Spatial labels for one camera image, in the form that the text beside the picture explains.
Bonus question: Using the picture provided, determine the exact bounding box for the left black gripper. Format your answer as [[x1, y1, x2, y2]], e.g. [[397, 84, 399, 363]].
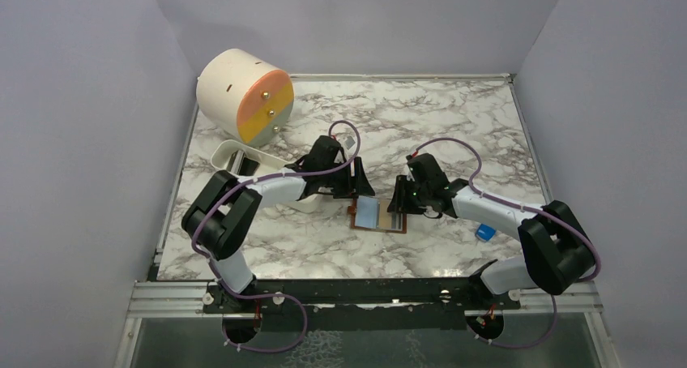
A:
[[320, 157, 374, 199]]

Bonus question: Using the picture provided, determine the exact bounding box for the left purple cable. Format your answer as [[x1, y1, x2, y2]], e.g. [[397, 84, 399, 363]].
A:
[[190, 120, 361, 354]]

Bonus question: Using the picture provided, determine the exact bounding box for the black credit card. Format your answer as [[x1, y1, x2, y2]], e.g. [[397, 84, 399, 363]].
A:
[[389, 212, 404, 231]]

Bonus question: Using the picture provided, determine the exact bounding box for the small blue object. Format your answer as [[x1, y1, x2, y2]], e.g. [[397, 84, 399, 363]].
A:
[[475, 224, 497, 242]]

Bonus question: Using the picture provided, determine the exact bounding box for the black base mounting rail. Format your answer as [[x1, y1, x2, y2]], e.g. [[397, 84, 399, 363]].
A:
[[202, 277, 521, 332]]

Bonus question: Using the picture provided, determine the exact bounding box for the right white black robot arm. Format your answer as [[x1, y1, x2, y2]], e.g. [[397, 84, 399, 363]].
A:
[[388, 153, 599, 309]]

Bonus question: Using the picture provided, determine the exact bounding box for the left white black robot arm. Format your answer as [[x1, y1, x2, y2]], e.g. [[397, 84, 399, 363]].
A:
[[181, 135, 375, 312]]

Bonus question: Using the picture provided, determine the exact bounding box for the round cream drawer cabinet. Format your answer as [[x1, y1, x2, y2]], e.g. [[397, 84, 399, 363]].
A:
[[196, 49, 295, 147]]

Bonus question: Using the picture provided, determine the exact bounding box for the white rectangular plastic tray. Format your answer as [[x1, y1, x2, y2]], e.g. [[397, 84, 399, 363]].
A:
[[209, 139, 323, 214]]

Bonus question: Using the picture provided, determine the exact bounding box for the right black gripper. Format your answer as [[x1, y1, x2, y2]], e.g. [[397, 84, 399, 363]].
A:
[[387, 174, 430, 215]]

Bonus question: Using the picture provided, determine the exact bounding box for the brown leather card holder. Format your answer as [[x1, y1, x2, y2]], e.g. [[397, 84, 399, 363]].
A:
[[347, 196, 408, 234]]

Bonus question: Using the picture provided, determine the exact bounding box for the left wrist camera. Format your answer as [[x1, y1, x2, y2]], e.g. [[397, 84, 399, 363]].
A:
[[343, 136, 358, 152]]

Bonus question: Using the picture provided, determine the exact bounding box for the stack of cards in tray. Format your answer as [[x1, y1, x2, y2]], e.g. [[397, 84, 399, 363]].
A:
[[226, 150, 260, 176]]

